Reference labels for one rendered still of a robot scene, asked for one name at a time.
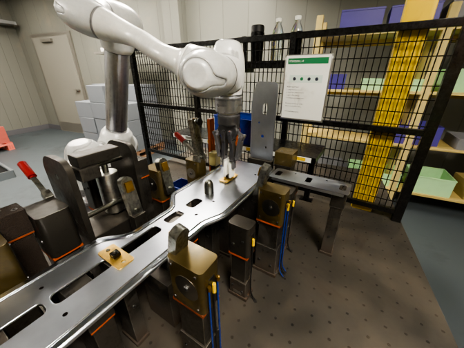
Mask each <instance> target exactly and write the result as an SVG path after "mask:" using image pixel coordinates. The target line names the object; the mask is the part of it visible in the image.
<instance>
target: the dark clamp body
mask: <svg viewBox="0 0 464 348"><path fill-rule="evenodd" d="M24 209H25V210H26V213H27V214H28V217H29V218H30V221H31V223H32V225H33V227H34V229H35V232H34V235H35V237H36V239H37V241H38V244H39V246H40V248H41V250H42V251H43V252H44V253H45V254H46V255H47V256H48V259H49V260H50V263H51V264H54V263H56V262H58V261H59V260H61V259H63V258H64V257H66V256H68V255H70V254H71V253H73V252H75V251H76V250H78V249H80V248H81V246H83V245H84V243H83V242H82V241H81V238H80V236H79V233H78V230H77V227H76V225H75V222H74V220H73V216H72V214H71V212H70V209H69V206H68V205H67V204H66V203H64V202H62V201H61V200H58V199H57V198H55V197H52V198H50V199H48V200H41V201H39V202H35V203H34V204H30V205H28V206H25V207H24ZM86 275H88V276H89V277H90V278H92V279H94V278H95V277H94V275H93V273H92V272H90V271H89V272H87V273H86Z"/></svg>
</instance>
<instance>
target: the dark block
mask: <svg viewBox="0 0 464 348"><path fill-rule="evenodd" d="M137 159H138V163H139V169H140V173H141V177H142V184H143V188H144V194H145V198H146V205H147V209H146V210H145V212H146V217H147V221H150V220H152V219H153V218H154V217H155V211H154V207H153V199H152V195H151V188H150V184H149V179H148V176H149V169H148V162H147V158H146V157H142V156H139V155H138V156H137ZM157 233H158V232H157V228H152V229H151V230H149V231H148V236H149V239H151V238H152V237H153V236H154V235H156V234H157Z"/></svg>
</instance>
